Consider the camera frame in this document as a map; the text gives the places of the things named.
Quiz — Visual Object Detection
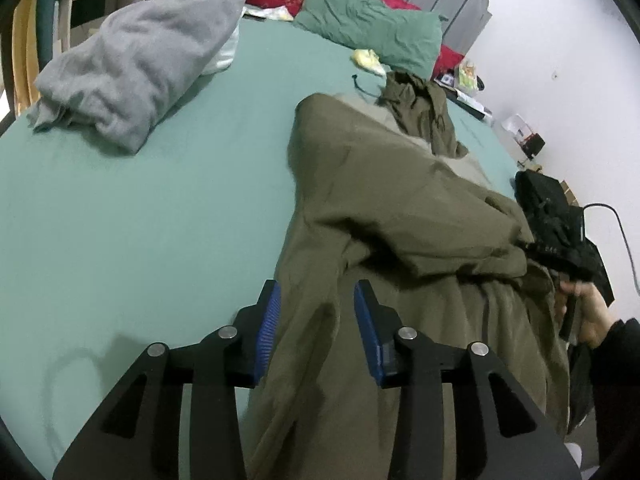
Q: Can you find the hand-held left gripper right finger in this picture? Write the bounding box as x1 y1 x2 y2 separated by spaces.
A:
353 280 583 480

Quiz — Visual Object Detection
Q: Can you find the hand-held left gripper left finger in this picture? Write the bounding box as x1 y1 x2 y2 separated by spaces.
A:
52 280 283 480

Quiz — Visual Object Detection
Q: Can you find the white pillow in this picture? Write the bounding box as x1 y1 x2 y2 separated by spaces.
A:
200 7 246 77

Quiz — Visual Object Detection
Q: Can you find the dark small box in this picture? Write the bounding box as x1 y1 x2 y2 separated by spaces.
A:
520 132 546 157

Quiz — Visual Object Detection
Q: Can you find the bed with green sheet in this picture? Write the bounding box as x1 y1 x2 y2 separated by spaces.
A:
0 7 518 480

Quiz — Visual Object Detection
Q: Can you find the black cable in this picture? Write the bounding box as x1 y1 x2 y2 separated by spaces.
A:
582 203 640 293

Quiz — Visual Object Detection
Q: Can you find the yellow crumpled item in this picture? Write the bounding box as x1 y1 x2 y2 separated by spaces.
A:
350 48 388 77

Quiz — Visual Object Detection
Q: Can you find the person's right hand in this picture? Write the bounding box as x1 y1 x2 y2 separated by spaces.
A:
555 280 626 348

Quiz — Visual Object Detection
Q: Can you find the olive green jacket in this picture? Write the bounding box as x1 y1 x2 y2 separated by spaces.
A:
245 71 573 480

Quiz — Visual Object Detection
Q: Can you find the person's right forearm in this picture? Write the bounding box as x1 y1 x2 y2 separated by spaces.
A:
587 317 640 480

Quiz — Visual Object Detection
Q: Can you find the grey sweater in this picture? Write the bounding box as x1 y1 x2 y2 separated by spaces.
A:
27 0 256 155

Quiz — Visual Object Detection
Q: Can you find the green pillow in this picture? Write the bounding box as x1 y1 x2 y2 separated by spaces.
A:
292 0 448 81

